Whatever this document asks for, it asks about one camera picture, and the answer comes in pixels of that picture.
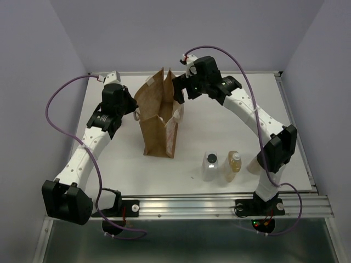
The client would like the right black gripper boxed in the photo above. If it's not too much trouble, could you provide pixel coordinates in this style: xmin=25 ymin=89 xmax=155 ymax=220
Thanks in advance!
xmin=171 ymin=70 xmax=208 ymax=105

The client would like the brown canvas tote bag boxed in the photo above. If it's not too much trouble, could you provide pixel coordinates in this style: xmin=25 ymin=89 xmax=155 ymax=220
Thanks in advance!
xmin=134 ymin=68 xmax=184 ymax=158

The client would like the white bottle black cap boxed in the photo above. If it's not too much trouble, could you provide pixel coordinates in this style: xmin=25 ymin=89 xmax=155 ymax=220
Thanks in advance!
xmin=201 ymin=151 xmax=219 ymax=181

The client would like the amber liquid squeeze bottle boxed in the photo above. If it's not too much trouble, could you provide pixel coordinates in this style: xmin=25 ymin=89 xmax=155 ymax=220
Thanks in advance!
xmin=224 ymin=151 xmax=242 ymax=182

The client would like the beige pump bottle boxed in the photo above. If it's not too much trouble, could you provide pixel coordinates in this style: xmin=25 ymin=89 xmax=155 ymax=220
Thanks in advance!
xmin=246 ymin=156 xmax=262 ymax=175

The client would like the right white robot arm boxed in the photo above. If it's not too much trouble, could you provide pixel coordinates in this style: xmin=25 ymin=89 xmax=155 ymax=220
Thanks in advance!
xmin=172 ymin=55 xmax=297 ymax=214

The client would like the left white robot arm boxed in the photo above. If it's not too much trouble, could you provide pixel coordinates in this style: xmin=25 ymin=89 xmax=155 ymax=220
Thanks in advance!
xmin=42 ymin=82 xmax=137 ymax=225

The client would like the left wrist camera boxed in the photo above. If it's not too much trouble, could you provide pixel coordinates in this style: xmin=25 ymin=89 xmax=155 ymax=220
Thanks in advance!
xmin=98 ymin=71 xmax=121 ymax=85

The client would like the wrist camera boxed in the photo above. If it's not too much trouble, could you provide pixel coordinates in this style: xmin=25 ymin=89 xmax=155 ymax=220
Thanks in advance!
xmin=180 ymin=54 xmax=198 ymax=78
xmin=98 ymin=71 xmax=121 ymax=85

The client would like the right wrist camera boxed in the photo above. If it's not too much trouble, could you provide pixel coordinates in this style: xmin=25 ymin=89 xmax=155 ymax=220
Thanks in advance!
xmin=180 ymin=54 xmax=198 ymax=78

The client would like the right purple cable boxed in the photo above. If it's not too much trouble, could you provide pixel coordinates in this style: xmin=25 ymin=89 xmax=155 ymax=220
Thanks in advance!
xmin=183 ymin=45 xmax=303 ymax=237

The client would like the purple cable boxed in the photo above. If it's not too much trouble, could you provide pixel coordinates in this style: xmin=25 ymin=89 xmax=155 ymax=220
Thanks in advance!
xmin=183 ymin=45 xmax=303 ymax=237
xmin=44 ymin=75 xmax=148 ymax=240

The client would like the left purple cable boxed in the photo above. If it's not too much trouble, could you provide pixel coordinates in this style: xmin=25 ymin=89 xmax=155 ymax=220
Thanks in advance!
xmin=44 ymin=75 xmax=148 ymax=240

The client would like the aluminium mounting rail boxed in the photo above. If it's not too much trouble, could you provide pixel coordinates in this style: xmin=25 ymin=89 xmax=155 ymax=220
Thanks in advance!
xmin=123 ymin=192 xmax=334 ymax=220

